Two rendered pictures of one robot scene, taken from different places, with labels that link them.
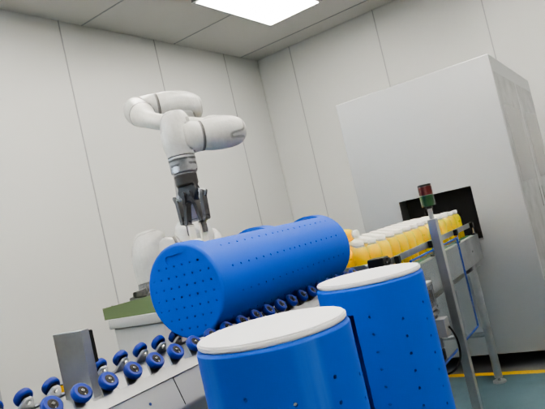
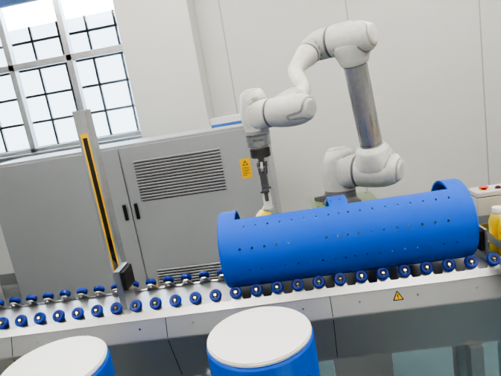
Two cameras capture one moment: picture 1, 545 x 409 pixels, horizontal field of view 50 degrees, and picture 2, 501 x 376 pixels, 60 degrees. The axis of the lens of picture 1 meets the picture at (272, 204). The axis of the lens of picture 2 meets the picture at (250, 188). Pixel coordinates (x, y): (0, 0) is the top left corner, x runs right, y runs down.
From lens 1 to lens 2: 1.69 m
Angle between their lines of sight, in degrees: 65
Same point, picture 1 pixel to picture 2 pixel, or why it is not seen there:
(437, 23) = not seen: outside the picture
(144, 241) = (326, 158)
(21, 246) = (396, 84)
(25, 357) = not seen: hidden behind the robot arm
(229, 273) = (231, 256)
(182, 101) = (344, 36)
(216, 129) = (272, 113)
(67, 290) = (434, 121)
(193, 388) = (179, 328)
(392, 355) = not seen: outside the picture
